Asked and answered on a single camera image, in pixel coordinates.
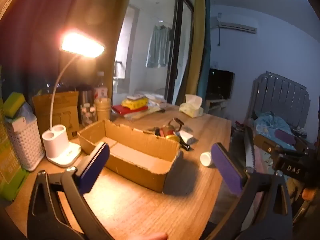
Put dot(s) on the green box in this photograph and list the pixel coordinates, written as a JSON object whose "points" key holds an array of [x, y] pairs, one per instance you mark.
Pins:
{"points": [[7, 170]]}

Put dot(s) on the yellow curtain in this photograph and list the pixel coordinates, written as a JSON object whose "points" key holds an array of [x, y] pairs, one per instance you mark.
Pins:
{"points": [[105, 30], [198, 42]]}

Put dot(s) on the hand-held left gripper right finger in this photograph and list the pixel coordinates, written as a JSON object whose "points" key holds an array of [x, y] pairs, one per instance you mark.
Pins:
{"points": [[227, 170]]}

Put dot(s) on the black television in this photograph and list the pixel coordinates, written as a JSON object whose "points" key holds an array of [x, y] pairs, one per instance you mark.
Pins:
{"points": [[220, 82]]}

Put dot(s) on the blue plastic bag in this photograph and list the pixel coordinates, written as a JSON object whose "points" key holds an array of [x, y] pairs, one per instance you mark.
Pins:
{"points": [[25, 112]]}

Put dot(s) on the grey flat case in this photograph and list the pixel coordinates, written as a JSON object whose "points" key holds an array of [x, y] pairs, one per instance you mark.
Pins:
{"points": [[136, 97]]}

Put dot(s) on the red book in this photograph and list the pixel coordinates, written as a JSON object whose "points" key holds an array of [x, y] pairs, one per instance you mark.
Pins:
{"points": [[120, 109]]}

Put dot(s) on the white air conditioner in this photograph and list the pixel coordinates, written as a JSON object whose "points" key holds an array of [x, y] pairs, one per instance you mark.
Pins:
{"points": [[235, 23]]}

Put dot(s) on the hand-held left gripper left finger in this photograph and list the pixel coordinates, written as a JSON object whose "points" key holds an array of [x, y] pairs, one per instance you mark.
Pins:
{"points": [[95, 165]]}

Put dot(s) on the yellow green sponge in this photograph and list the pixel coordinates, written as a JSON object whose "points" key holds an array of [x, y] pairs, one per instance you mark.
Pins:
{"points": [[13, 103]]}

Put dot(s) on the person's right hand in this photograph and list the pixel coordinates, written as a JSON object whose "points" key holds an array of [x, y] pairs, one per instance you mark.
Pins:
{"points": [[308, 194]]}

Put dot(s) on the yellow snack packet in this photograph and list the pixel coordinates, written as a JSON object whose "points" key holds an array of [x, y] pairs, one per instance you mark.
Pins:
{"points": [[135, 103]]}

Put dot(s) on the white desk lamp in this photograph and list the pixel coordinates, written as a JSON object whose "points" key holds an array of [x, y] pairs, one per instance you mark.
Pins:
{"points": [[53, 140]]}

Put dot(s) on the white paper packets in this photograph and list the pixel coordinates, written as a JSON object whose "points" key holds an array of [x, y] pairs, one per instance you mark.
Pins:
{"points": [[156, 102]]}

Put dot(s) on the blue bedding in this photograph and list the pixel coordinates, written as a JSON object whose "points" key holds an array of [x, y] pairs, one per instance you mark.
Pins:
{"points": [[270, 125]]}

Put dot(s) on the grey bed headboard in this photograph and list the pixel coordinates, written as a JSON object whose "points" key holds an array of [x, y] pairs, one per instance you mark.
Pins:
{"points": [[282, 97]]}

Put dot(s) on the pale yellow tissue pack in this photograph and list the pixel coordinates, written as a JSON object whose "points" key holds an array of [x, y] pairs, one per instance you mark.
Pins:
{"points": [[192, 110]]}

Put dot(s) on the white pill bottle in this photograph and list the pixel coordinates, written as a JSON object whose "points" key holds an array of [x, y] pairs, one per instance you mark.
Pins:
{"points": [[206, 158]]}

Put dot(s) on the long serrated metal strip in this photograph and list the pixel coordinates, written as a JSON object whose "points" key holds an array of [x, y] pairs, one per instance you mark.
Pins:
{"points": [[248, 152]]}

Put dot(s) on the white rectangular box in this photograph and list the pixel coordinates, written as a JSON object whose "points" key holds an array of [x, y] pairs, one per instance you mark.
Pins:
{"points": [[186, 136]]}

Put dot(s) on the light blue hanging garment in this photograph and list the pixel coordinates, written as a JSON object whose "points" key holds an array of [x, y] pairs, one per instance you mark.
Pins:
{"points": [[157, 47]]}

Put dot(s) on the brown cardboard box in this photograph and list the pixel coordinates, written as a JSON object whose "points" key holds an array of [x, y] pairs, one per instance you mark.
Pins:
{"points": [[140, 140]]}

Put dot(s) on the stack of brown paper cups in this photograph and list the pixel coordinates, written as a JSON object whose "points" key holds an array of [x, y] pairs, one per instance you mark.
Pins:
{"points": [[103, 110]]}

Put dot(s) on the floral glass jar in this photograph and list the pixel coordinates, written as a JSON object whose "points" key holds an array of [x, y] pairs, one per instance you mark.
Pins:
{"points": [[88, 116]]}

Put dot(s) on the purple pillow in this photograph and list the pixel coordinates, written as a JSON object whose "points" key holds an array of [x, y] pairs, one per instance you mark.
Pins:
{"points": [[283, 135]]}

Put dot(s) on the red can with gold lid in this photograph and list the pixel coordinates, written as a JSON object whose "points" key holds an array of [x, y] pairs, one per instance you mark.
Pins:
{"points": [[166, 131]]}

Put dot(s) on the black sliding door frame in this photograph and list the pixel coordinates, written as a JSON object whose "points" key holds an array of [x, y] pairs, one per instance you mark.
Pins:
{"points": [[176, 55]]}

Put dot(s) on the black car key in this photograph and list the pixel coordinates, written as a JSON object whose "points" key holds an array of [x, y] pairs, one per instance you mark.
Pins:
{"points": [[185, 146]]}

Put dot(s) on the brown cardboard lamp packaging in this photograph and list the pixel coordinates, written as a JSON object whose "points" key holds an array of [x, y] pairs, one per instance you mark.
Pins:
{"points": [[65, 110]]}

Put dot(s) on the white perforated plastic basket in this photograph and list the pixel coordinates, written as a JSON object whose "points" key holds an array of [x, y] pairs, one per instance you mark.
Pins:
{"points": [[25, 145]]}

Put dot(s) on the teal curtain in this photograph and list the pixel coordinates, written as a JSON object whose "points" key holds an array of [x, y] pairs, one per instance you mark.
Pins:
{"points": [[206, 80]]}

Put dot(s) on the clear plastic water bottle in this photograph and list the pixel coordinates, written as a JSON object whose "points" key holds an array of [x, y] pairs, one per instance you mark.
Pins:
{"points": [[101, 92]]}

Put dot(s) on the person's left hand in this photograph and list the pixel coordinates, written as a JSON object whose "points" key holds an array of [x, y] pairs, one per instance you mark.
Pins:
{"points": [[155, 236]]}

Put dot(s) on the white television stand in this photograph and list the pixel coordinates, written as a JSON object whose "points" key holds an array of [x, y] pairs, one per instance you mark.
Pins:
{"points": [[215, 105]]}

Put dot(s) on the steel kettle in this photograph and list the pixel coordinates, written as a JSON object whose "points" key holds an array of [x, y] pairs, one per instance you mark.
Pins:
{"points": [[85, 95]]}

